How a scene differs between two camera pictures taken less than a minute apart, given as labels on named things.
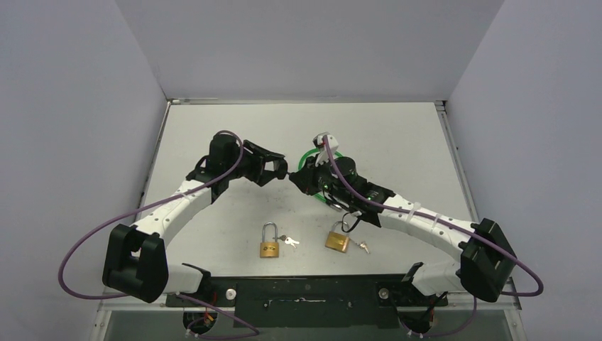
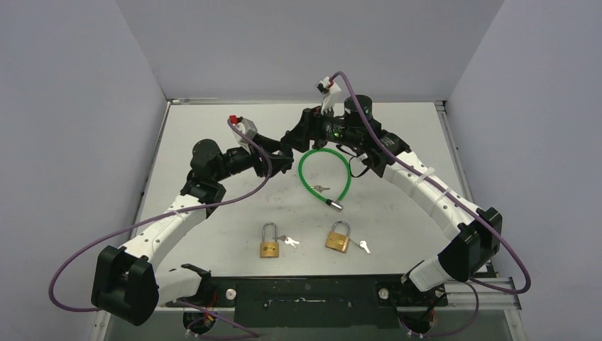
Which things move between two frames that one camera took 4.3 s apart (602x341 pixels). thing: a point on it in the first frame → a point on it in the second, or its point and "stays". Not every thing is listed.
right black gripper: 309,177 → 307,127
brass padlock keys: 363,244 stays
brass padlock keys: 287,240 stays
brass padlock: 269,249 stays
